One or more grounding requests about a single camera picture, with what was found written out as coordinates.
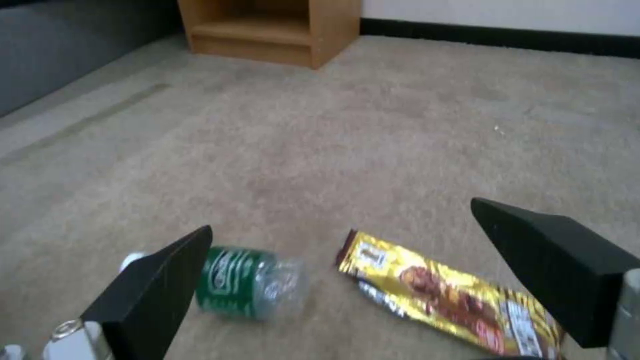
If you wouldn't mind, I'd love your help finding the crushed green-label plastic bottle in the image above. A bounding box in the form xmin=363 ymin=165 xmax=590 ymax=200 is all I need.
xmin=119 ymin=245 xmax=309 ymax=324

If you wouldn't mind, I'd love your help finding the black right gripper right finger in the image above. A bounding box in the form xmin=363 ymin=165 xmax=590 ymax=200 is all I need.
xmin=470 ymin=197 xmax=640 ymax=360

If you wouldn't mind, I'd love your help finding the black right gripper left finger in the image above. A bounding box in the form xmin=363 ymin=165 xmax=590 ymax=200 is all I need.
xmin=42 ymin=224 xmax=213 ymax=360

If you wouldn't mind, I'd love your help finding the wooden open cabinet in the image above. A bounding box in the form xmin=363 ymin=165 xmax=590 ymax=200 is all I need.
xmin=177 ymin=0 xmax=362 ymax=71

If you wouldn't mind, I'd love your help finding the dark grey sofa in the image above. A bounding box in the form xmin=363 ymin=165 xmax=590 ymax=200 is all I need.
xmin=0 ymin=0 xmax=187 ymax=120

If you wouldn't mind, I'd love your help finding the gold snack wrapper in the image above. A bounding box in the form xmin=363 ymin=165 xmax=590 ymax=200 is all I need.
xmin=333 ymin=228 xmax=569 ymax=358

